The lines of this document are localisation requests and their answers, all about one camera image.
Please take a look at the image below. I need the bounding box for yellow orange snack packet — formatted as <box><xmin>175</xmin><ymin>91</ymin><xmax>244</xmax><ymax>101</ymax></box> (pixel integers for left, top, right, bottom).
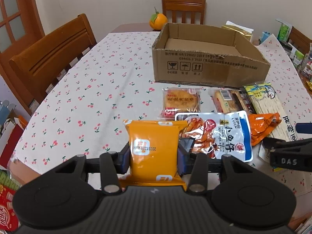
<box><xmin>120</xmin><ymin>119</ymin><xmax>187</xmax><ymax>189</ymax></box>

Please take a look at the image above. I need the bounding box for orange snack bag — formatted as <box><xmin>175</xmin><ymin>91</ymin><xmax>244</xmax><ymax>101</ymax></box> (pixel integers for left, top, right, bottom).
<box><xmin>248</xmin><ymin>113</ymin><xmax>281</xmax><ymax>146</ymax></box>

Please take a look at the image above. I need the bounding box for white blue fish snack bag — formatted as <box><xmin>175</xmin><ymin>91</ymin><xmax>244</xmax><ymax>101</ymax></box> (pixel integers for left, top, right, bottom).
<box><xmin>175</xmin><ymin>110</ymin><xmax>253</xmax><ymax>162</ymax></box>

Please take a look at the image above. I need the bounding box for round biscuit clear packet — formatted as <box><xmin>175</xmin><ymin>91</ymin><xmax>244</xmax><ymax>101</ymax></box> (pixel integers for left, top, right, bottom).
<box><xmin>161</xmin><ymin>88</ymin><xmax>200</xmax><ymax>119</ymax></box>

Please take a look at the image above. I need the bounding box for long beige strip snack bag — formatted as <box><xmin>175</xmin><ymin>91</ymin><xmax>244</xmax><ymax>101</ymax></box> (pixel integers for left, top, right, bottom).
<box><xmin>244</xmin><ymin>82</ymin><xmax>297</xmax><ymax>142</ymax></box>

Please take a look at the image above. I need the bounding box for barcode brown cake packet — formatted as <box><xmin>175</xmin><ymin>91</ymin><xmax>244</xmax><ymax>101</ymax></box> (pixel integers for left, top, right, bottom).
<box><xmin>212</xmin><ymin>89</ymin><xmax>256</xmax><ymax>115</ymax></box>

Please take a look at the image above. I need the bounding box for cherry print tablecloth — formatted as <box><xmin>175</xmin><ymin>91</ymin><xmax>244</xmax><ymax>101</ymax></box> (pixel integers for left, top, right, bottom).
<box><xmin>9</xmin><ymin>32</ymin><xmax>311</xmax><ymax>196</ymax></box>

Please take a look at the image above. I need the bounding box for right wooden chair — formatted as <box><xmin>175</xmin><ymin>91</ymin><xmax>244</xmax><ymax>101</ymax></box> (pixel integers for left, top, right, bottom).
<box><xmin>288</xmin><ymin>27</ymin><xmax>311</xmax><ymax>54</ymax></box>

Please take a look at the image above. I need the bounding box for wooden chair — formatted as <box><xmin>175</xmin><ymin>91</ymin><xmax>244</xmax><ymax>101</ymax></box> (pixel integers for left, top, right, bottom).
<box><xmin>1</xmin><ymin>13</ymin><xmax>97</xmax><ymax>115</ymax></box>
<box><xmin>288</xmin><ymin>27</ymin><xmax>311</xmax><ymax>54</ymax></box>
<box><xmin>161</xmin><ymin>0</ymin><xmax>206</xmax><ymax>25</ymax></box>

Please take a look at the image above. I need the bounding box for brown cardboard box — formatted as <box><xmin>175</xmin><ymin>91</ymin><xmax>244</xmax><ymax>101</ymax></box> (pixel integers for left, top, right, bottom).
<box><xmin>152</xmin><ymin>23</ymin><xmax>270</xmax><ymax>88</ymax></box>

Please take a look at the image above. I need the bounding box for green white carton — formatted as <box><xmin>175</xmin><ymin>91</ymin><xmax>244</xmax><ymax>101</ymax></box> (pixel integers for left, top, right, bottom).
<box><xmin>276</xmin><ymin>19</ymin><xmax>293</xmax><ymax>42</ymax></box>

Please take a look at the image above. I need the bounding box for light blue small box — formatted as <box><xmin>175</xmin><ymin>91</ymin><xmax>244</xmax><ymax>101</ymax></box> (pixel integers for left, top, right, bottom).
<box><xmin>259</xmin><ymin>31</ymin><xmax>271</xmax><ymax>43</ymax></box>

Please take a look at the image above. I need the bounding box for gold tissue pack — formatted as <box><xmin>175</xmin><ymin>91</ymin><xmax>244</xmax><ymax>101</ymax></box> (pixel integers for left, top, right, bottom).
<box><xmin>222</xmin><ymin>21</ymin><xmax>254</xmax><ymax>41</ymax></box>

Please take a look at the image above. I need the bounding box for orange fruit with leaf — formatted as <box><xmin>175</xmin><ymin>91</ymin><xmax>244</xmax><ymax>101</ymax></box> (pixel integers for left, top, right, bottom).
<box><xmin>149</xmin><ymin>8</ymin><xmax>168</xmax><ymax>31</ymax></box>

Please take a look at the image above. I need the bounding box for left wooden chair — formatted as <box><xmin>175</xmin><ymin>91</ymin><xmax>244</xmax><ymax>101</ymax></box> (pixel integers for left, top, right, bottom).
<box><xmin>1</xmin><ymin>13</ymin><xmax>97</xmax><ymax>115</ymax></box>

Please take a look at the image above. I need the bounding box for red printed box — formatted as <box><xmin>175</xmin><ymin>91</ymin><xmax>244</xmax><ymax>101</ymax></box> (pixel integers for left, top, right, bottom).
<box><xmin>0</xmin><ymin>184</ymin><xmax>19</xmax><ymax>232</ymax></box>

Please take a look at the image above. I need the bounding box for far wooden chair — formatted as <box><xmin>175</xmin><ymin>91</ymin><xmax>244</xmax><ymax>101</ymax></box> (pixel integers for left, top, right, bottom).
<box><xmin>161</xmin><ymin>0</ymin><xmax>206</xmax><ymax>25</ymax></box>

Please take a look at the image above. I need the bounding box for wooden glass door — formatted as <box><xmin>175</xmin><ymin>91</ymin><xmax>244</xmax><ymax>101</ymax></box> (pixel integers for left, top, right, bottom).
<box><xmin>0</xmin><ymin>0</ymin><xmax>46</xmax><ymax>54</ymax></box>

